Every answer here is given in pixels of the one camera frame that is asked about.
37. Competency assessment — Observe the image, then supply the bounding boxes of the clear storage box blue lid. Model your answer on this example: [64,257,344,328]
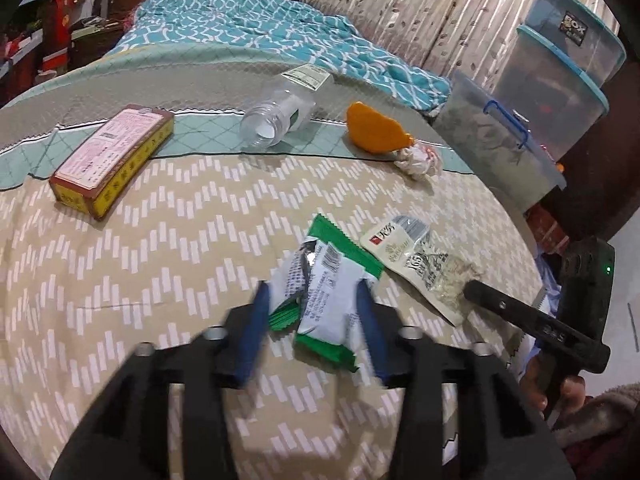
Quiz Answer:
[525,0,628,86]
[492,25,611,161]

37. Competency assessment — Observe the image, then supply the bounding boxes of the white snack packet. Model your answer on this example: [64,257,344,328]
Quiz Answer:
[360,215,483,328]

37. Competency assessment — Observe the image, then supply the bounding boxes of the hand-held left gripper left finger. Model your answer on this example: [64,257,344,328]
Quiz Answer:
[50,280,273,480]

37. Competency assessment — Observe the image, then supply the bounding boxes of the red gift bag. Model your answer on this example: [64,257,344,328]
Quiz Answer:
[42,0,71,73]

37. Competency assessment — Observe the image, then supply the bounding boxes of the person's right hand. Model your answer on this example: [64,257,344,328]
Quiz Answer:
[520,355,587,413]

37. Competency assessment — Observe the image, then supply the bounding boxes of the red and yellow box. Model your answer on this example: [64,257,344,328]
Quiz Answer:
[49,104,176,221]

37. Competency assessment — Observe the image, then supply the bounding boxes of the blue cloth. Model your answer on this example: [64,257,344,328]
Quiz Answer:
[532,245,563,321]

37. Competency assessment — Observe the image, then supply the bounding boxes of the dark wooden nightstand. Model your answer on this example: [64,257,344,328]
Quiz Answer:
[70,17,131,68]

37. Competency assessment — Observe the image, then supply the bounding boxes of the orange peel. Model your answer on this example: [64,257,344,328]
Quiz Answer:
[346,101,415,156]

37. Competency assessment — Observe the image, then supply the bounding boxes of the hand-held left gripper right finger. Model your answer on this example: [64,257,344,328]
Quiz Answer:
[352,280,576,480]

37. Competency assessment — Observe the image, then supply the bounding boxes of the person's right forearm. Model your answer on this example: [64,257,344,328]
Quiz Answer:
[552,382,640,480]

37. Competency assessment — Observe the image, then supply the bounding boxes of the small wrapper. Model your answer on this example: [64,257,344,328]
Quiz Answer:
[393,142,443,181]

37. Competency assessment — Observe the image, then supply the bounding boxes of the leaf print curtain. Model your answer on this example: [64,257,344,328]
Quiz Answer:
[302,0,556,91]

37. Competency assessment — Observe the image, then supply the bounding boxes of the dark wooden cabinet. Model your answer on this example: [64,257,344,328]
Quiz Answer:
[537,30,640,251]

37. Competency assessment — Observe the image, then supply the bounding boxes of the red carton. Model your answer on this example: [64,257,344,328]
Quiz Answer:
[525,205,571,251]

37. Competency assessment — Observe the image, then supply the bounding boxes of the teal patterned quilt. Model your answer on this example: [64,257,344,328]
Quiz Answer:
[107,0,453,113]

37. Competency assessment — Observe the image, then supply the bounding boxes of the clear plastic bottle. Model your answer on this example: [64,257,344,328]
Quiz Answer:
[239,64,333,150]

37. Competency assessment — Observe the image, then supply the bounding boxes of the green snack packet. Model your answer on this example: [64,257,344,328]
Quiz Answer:
[269,212,386,333]
[294,242,371,373]

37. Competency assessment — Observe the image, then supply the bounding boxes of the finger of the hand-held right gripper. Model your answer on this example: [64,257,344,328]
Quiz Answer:
[464,280,538,328]

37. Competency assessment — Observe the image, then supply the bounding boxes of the storage box with blue handle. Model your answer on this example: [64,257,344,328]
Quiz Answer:
[432,70,568,213]

